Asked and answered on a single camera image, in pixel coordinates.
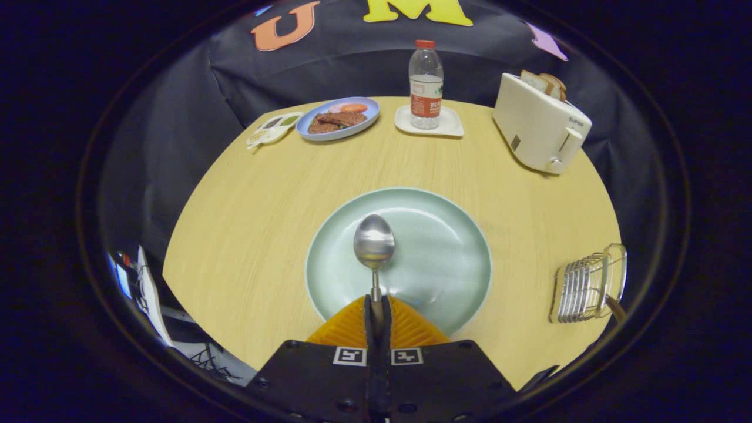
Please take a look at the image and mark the brown meat slices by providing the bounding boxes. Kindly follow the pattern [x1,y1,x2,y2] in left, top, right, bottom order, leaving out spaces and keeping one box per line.
[308,112,368,135]

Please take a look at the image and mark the blue oval plate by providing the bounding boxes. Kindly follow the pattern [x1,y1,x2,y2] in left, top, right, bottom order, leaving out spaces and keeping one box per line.
[295,96,381,142]

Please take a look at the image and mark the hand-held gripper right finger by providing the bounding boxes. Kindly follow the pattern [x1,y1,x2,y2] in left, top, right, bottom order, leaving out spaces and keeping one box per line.
[378,295,518,423]

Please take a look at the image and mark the clear water bottle red cap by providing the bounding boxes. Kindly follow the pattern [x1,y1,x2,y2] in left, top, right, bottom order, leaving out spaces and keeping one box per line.
[408,39,445,130]

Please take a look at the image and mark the metal toast rack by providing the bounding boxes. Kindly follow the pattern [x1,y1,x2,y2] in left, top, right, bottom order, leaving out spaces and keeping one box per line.
[549,243,628,324]

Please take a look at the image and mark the white square coaster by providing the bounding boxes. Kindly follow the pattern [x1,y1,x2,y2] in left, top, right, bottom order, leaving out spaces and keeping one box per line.
[394,105,465,139]

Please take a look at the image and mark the white toaster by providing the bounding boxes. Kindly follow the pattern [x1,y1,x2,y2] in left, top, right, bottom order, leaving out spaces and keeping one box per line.
[492,72,593,175]

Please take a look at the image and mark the pale green plate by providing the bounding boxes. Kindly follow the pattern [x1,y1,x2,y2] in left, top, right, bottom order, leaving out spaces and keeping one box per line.
[305,187,493,337]

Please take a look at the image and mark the white divided sauce dish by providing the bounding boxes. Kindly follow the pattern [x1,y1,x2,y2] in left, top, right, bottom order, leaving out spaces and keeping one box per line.
[246,112,304,149]

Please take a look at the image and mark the metal spoon with wooden handle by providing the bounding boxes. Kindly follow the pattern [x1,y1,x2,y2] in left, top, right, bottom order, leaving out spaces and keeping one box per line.
[352,213,396,330]

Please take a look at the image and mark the toasted bread slice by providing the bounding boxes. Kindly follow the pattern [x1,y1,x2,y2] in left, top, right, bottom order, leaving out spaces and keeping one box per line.
[539,73,568,102]
[520,70,553,95]

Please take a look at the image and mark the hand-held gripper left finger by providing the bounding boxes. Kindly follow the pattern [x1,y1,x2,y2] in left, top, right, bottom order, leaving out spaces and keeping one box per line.
[246,295,380,423]

